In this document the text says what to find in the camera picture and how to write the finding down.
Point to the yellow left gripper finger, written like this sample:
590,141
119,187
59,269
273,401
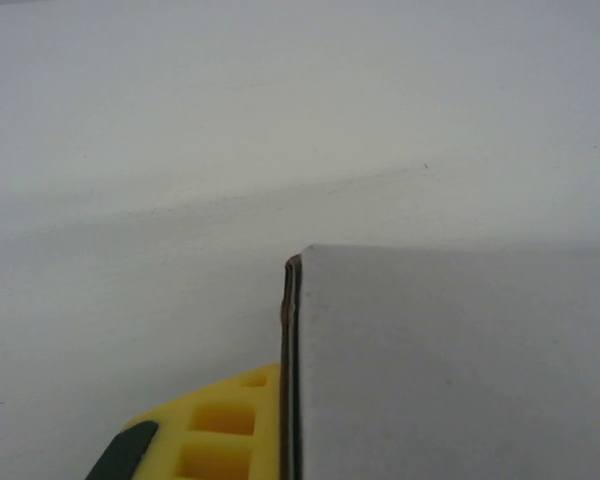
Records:
220,440

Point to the white paper box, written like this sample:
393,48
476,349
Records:
455,370

